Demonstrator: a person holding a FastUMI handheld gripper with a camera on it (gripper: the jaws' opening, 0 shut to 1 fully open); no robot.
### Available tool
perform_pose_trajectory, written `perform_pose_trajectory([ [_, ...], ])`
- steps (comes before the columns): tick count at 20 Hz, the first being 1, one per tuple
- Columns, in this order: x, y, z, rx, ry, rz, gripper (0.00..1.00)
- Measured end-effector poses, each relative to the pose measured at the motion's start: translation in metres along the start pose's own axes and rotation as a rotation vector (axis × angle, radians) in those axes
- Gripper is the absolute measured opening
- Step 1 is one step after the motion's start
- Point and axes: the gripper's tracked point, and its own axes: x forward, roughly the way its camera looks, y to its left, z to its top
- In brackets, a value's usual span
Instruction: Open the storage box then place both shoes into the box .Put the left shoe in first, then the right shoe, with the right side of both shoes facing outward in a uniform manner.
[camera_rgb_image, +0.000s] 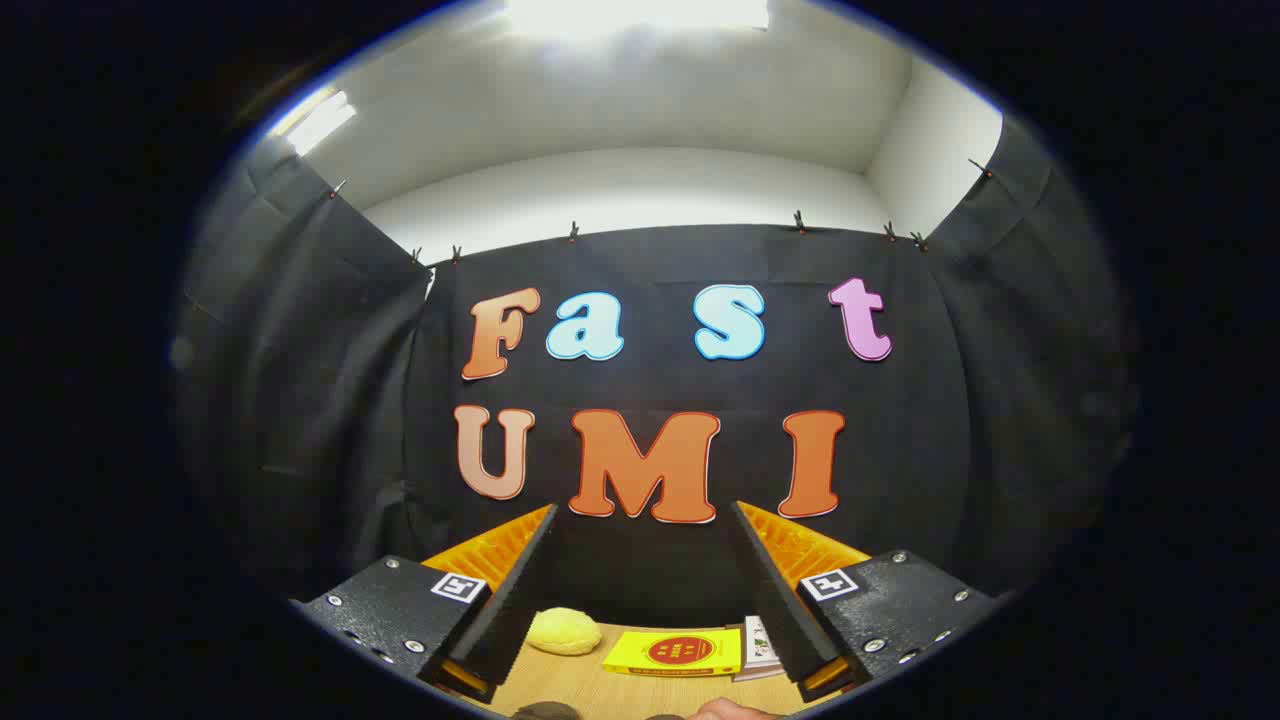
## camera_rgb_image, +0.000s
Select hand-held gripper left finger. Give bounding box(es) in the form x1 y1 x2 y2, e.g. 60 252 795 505
290 503 559 704

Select yellow bun plush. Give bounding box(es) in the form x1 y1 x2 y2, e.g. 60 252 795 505
526 607 603 657

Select white book floral cover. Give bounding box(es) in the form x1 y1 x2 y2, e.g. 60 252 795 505
743 615 779 667

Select ceiling light panel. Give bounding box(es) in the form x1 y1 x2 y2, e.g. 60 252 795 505
505 0 771 36
275 90 358 156

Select yellow book red circle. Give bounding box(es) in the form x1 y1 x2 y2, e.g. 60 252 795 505
602 628 743 678

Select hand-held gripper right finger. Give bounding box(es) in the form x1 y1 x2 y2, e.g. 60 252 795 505
730 500 1004 704

